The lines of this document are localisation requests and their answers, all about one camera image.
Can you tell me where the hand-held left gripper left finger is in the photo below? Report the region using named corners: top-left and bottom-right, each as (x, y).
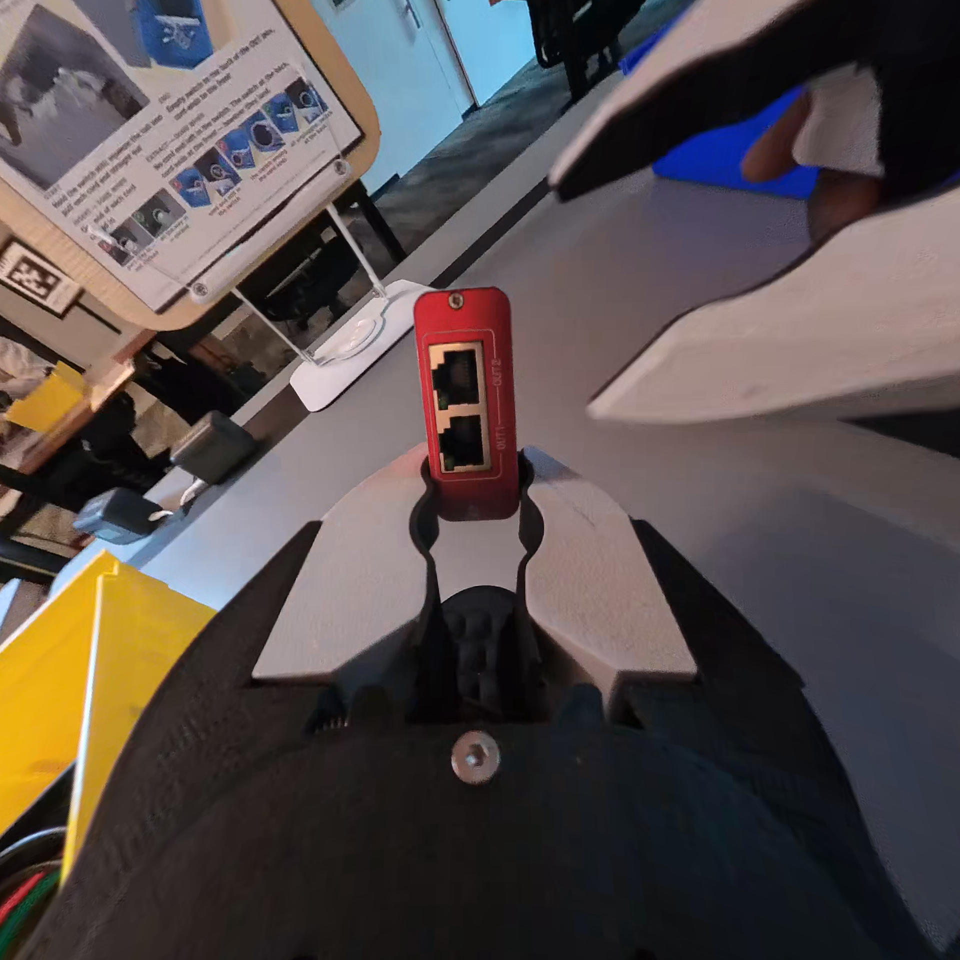
top-left (251, 442), bottom-right (436, 723)

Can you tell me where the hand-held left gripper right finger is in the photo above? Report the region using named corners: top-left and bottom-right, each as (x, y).
top-left (516, 444), bottom-right (699, 723)

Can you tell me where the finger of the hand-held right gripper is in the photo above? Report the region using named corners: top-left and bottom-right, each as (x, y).
top-left (587, 187), bottom-right (960, 425)
top-left (547, 0), bottom-right (901, 204)

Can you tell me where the red network switch box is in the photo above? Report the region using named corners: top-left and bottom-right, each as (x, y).
top-left (413, 286), bottom-right (524, 522)

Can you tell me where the yellow plastic bin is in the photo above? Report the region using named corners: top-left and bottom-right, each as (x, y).
top-left (0, 549), bottom-right (220, 890)

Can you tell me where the person's right hand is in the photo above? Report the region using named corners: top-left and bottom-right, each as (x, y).
top-left (742, 97), bottom-right (882, 245)

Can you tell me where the dark grey zip case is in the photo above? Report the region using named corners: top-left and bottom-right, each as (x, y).
top-left (171, 411), bottom-right (256, 485)
top-left (73, 487), bottom-right (177, 545)

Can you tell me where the black and white fiducial tag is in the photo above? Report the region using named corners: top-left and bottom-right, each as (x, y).
top-left (0, 238), bottom-right (84, 316)

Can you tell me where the instruction poster on white stand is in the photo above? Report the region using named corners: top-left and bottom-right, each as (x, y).
top-left (0, 0), bottom-right (436, 412)

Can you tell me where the bundle of coloured cables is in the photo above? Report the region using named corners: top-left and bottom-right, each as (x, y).
top-left (0, 825), bottom-right (67, 931)

